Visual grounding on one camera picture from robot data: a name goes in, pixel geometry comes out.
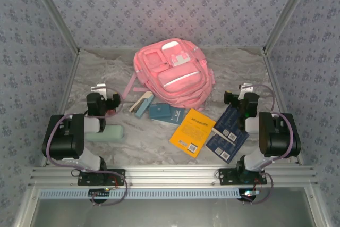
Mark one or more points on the small pink box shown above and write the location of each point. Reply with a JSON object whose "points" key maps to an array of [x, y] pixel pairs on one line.
{"points": [[110, 114]]}

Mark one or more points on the navy blue book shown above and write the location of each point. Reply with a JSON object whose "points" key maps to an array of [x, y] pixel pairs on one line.
{"points": [[225, 123], [225, 147]]}

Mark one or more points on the mint green pencil case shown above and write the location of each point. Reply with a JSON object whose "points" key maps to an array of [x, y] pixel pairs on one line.
{"points": [[114, 134]]}

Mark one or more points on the blue beige stapler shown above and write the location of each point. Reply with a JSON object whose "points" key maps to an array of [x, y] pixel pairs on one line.
{"points": [[143, 106]]}

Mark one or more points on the yellow book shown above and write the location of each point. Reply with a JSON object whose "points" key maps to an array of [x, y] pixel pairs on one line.
{"points": [[191, 134]]}

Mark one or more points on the pink backpack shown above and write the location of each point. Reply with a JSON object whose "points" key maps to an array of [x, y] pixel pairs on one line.
{"points": [[175, 78]]}

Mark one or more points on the teal notebook white print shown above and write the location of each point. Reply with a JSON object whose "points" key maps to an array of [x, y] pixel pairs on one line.
{"points": [[176, 116]]}

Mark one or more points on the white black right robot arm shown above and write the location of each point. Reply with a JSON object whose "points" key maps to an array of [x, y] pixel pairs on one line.
{"points": [[279, 139]]}

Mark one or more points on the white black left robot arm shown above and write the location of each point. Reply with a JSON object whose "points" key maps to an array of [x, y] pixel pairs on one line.
{"points": [[63, 142]]}

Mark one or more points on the small black circuit board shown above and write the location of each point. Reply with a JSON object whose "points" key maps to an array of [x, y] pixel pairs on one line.
{"points": [[99, 193], [248, 194]]}

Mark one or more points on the grey metal tray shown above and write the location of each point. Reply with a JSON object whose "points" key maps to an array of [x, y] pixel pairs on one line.
{"points": [[170, 213]]}

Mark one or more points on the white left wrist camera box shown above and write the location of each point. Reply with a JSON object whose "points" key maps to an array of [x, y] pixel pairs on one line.
{"points": [[99, 88]]}

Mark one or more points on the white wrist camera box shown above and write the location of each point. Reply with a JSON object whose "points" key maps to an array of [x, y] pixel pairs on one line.
{"points": [[99, 88], [245, 88]]}

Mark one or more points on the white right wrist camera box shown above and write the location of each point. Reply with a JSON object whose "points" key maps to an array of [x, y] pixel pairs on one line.
{"points": [[245, 88]]}

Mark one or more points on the aluminium side rail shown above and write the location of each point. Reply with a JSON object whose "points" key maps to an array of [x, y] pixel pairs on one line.
{"points": [[69, 78], [273, 78]]}

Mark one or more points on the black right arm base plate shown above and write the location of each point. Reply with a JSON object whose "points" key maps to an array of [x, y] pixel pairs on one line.
{"points": [[225, 177]]}

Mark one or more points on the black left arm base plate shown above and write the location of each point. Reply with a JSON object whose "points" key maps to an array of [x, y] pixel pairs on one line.
{"points": [[83, 181]]}

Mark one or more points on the aluminium cross rail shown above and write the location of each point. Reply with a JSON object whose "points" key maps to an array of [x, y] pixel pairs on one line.
{"points": [[170, 176]]}

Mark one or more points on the aluminium corner post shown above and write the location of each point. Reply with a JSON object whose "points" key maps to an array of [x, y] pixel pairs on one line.
{"points": [[287, 11], [55, 11]]}

